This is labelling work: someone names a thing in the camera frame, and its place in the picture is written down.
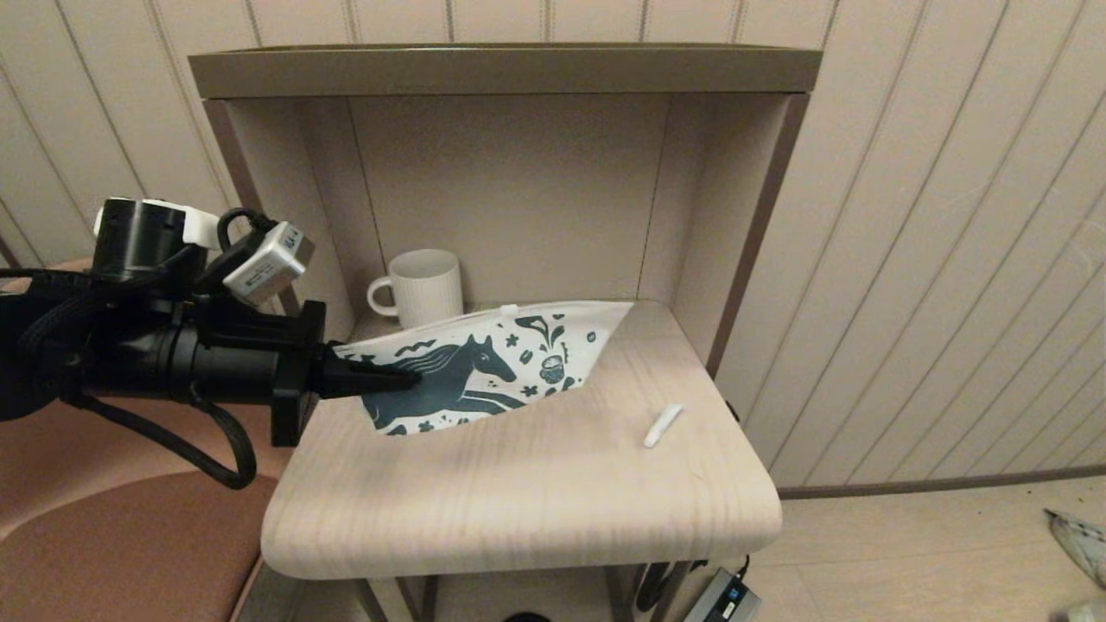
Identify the grey power adapter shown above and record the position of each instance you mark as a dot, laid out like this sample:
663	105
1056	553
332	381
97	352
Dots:
721	600

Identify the white horse-print zip pouch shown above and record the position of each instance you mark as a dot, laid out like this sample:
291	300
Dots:
458	380

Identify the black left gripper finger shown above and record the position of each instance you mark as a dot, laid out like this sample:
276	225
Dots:
363	378

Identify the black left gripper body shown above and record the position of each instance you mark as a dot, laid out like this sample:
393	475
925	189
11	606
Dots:
233	363

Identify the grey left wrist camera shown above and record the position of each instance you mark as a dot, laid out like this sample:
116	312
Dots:
268	263

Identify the black round floor object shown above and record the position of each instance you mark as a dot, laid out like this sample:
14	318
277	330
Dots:
527	617

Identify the white ribbed mug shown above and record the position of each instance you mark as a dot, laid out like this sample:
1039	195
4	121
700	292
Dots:
428	289

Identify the brown upholstered chair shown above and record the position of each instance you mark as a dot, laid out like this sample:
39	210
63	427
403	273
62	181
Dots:
104	553

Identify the white speckled floor bag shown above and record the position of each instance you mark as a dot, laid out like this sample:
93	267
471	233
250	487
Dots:
1084	540

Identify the light wood nightstand shelf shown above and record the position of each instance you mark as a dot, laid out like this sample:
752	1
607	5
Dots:
518	69

